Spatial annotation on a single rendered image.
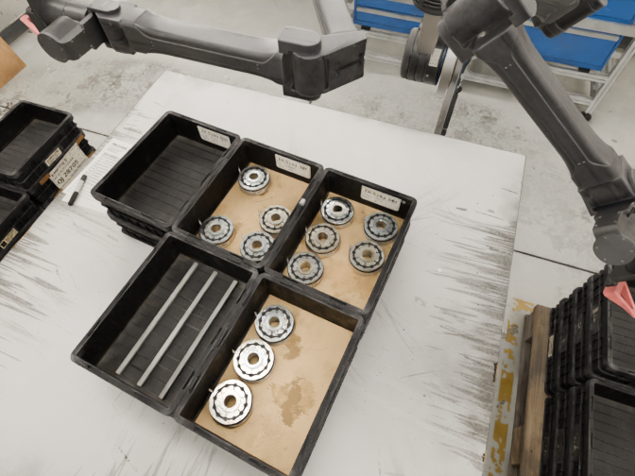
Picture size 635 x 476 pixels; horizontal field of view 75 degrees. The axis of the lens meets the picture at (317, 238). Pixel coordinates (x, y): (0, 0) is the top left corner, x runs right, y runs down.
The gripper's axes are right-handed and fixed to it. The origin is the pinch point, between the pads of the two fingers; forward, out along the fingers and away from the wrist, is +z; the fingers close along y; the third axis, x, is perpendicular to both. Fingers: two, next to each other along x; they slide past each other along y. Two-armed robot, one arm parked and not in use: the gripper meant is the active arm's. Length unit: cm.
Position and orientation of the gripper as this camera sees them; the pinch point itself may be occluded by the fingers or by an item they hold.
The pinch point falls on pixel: (15, 3)
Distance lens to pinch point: 111.8
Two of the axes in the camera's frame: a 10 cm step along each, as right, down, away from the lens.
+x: 3.5, -8.1, 4.7
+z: -9.4, -2.9, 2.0
